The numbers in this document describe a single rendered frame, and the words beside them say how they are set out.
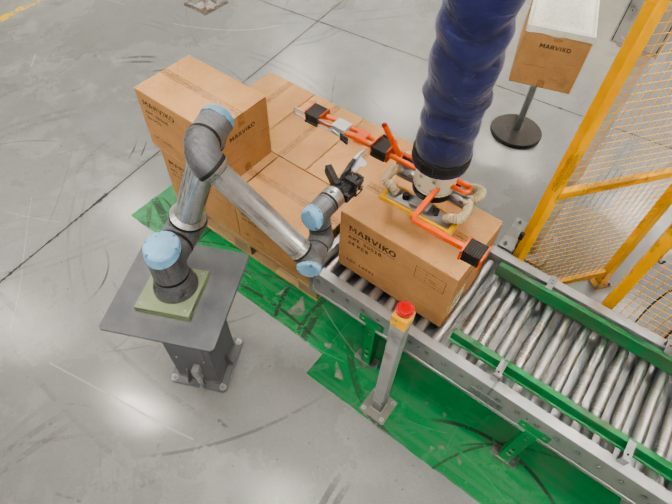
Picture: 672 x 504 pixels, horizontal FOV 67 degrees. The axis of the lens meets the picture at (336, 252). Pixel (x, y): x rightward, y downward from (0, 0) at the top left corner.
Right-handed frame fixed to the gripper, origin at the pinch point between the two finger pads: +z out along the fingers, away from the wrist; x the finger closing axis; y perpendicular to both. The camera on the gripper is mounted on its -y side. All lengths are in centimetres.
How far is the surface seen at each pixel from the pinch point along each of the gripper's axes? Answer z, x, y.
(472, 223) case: 23, -27, 45
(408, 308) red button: -35, -18, 47
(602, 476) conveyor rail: -21, -74, 142
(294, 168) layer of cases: 33, -68, -64
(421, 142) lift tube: 4.6, 19.7, 21.5
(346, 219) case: -5.9, -30.8, -1.3
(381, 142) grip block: 14.0, 1.3, 0.3
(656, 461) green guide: -11, -58, 152
